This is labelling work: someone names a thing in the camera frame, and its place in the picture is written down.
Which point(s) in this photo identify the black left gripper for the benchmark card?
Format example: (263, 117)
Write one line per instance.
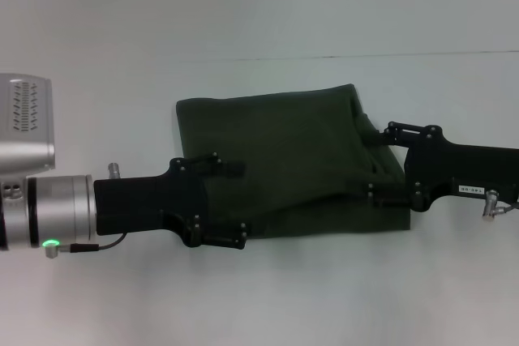
(150, 204)

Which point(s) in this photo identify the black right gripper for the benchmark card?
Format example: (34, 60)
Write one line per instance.
(458, 172)

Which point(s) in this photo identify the dark green t-shirt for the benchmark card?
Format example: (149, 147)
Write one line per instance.
(292, 151)

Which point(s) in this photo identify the silver right wrist plug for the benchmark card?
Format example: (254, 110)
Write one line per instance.
(490, 204)

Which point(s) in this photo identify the silver left wrist stud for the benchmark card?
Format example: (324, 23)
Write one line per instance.
(114, 171)

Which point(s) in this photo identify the silver vented left wrist camera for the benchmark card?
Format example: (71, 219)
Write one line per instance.
(26, 119)

